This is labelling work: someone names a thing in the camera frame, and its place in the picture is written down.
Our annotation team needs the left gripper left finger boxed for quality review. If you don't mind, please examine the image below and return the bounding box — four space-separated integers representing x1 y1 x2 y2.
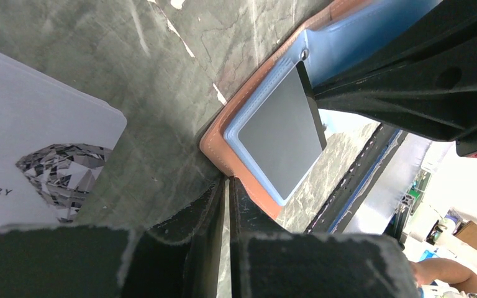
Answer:
0 177 224 297

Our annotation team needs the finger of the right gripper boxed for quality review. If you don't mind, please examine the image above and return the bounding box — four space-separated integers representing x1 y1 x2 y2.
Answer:
314 1 477 141

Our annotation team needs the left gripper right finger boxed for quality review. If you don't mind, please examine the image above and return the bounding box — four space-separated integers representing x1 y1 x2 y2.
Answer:
229 177 420 297

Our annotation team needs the brown leather card holder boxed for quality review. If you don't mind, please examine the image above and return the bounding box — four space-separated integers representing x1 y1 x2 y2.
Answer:
200 1 437 219

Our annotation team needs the silver credit cards stack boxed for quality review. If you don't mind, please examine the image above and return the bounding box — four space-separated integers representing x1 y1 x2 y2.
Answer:
0 53 127 227

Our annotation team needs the single black credit card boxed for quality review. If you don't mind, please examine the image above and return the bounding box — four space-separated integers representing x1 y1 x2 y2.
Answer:
224 60 325 206

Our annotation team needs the person's bare forearm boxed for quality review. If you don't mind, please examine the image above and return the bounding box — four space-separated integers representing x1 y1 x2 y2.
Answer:
409 258 477 294

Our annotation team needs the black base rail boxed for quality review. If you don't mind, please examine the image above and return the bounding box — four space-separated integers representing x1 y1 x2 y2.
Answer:
304 124 407 233

